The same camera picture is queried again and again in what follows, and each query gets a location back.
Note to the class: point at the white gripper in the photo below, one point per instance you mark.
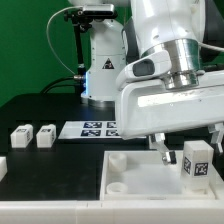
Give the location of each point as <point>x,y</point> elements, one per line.
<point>147,107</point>

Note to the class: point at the white square tabletop tray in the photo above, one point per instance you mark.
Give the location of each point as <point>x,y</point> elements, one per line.
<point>141,175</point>

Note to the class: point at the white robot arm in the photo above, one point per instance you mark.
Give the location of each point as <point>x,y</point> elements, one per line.
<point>165,25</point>

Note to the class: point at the fiducial marker sheet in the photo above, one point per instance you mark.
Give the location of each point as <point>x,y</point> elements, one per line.
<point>89,130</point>

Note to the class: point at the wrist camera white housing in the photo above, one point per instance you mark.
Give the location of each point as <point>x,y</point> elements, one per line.
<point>151,66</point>

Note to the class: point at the white workspace border frame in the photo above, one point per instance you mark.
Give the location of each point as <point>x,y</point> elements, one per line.
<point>58,191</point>

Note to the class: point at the black camera on stand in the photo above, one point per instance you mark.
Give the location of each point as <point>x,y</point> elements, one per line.
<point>105,47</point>

